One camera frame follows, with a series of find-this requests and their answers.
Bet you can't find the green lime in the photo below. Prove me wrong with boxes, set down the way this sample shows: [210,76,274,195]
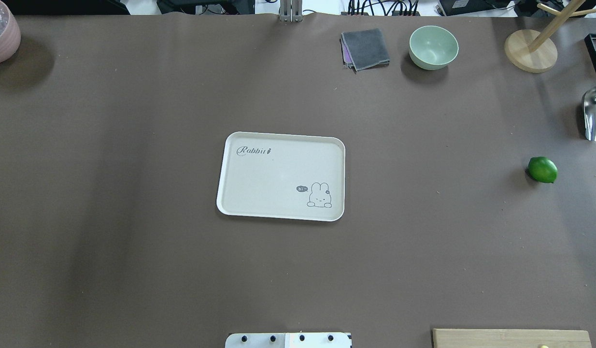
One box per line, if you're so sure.
[527,156,558,184]

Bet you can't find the white rabbit print tray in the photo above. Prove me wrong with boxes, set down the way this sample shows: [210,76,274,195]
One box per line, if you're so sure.
[216,131,346,222]

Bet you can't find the folded grey cloth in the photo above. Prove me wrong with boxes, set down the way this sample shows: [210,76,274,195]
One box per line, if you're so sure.
[340,28,390,72]

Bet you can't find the light green bowl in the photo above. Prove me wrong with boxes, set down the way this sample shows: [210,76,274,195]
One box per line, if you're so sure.
[409,26,459,71]

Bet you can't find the wooden cutting board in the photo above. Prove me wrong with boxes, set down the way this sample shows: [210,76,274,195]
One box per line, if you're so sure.
[431,328,592,348]

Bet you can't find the wooden mug tree stand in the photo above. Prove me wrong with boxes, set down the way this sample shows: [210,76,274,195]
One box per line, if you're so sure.
[505,0,596,73]

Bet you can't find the pink bowl with ice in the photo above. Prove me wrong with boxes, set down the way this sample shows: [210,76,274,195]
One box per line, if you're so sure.
[0,0,21,63]

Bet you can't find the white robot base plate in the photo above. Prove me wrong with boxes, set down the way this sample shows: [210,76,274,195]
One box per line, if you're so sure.
[225,331,353,348]

